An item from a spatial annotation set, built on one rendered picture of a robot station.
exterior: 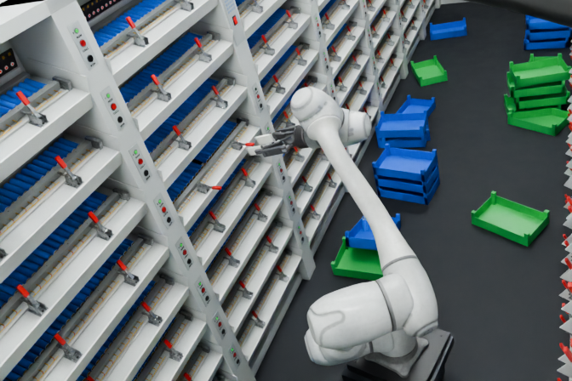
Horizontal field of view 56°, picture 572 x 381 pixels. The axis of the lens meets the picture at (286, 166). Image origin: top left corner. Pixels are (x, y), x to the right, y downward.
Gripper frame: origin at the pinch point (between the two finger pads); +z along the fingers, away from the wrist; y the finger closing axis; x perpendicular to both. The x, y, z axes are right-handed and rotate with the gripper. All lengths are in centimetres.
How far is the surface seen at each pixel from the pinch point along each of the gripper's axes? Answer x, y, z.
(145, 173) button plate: 17.0, -35.3, 14.6
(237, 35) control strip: 29.1, 34.2, 12.1
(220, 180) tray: -9.0, -4.8, 20.8
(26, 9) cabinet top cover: 71, -45, 4
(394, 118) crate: -92, 167, 27
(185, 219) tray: -8.2, -27.1, 21.5
